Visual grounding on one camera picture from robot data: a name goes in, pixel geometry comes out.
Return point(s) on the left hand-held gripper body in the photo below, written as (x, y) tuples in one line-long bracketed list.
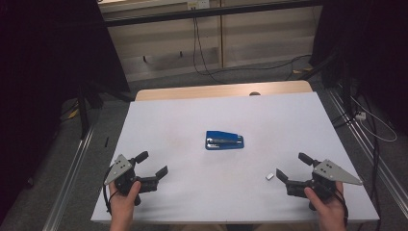
[(123, 178)]

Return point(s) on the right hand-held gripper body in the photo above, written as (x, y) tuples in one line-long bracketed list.
[(324, 181)]

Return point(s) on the silver staple strip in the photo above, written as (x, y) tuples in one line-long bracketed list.
[(270, 176)]

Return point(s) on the blue stapler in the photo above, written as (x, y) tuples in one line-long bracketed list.
[(224, 141)]

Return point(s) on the person's left hand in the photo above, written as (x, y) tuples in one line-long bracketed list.
[(123, 205)]

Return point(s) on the person's right hand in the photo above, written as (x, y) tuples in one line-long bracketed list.
[(330, 211)]

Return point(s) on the black stand leg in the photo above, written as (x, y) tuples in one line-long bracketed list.
[(84, 112)]

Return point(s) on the dark round table grommet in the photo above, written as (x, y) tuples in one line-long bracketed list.
[(255, 93)]

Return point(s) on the wooden table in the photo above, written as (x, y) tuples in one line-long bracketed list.
[(208, 90)]

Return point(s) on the black curtain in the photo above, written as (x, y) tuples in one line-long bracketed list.
[(369, 48), (48, 64)]

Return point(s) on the beige wooden cabinet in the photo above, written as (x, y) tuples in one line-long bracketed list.
[(256, 38)]

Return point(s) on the black horizontal bar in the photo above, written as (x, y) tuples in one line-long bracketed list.
[(208, 13)]

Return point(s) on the aluminium floor rail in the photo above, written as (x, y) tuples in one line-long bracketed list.
[(381, 166), (69, 179)]

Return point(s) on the white wall socket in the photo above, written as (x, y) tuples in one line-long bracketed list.
[(198, 4)]

